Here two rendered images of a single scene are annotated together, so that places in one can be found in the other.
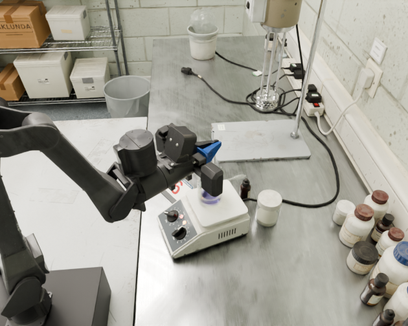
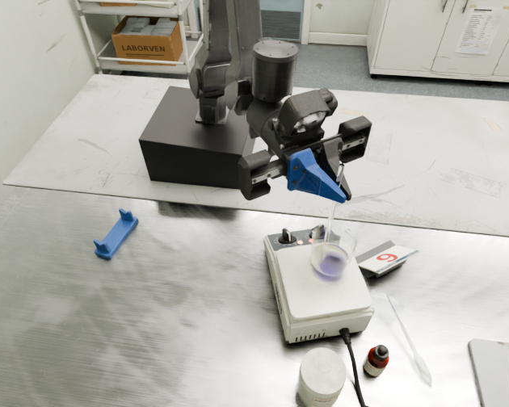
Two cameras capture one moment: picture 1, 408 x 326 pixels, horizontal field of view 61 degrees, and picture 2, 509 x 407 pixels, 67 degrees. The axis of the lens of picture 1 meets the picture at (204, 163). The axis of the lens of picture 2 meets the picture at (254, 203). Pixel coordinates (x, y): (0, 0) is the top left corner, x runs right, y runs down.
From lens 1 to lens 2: 0.65 m
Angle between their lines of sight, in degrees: 68
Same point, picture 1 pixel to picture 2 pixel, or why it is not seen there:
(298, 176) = not seen: outside the picture
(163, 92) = not seen: outside the picture
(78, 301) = (209, 139)
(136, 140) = (271, 48)
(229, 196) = (330, 297)
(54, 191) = (386, 144)
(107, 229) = not seen: hidden behind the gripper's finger
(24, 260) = (203, 58)
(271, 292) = (185, 347)
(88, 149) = (471, 169)
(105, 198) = (230, 71)
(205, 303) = (199, 267)
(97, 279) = (228, 150)
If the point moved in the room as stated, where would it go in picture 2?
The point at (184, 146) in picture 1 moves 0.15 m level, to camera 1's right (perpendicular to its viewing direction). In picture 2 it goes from (283, 111) to (254, 203)
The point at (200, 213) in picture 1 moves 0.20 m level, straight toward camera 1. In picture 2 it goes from (300, 251) to (180, 231)
